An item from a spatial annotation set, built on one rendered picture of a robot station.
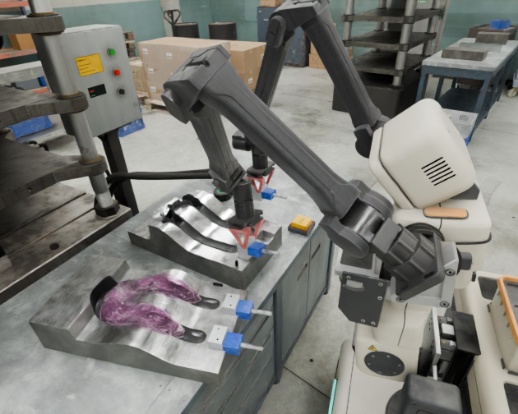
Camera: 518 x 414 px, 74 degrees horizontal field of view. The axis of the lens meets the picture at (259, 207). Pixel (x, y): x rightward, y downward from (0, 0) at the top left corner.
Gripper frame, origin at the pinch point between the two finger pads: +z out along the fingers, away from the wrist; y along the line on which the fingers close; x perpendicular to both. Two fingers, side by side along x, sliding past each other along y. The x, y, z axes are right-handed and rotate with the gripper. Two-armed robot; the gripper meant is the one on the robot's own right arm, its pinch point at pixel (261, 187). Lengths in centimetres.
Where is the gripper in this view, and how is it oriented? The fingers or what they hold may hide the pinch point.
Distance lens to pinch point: 130.8
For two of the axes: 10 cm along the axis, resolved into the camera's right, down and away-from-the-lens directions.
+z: 0.7, 8.4, 5.4
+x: 8.6, 2.3, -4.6
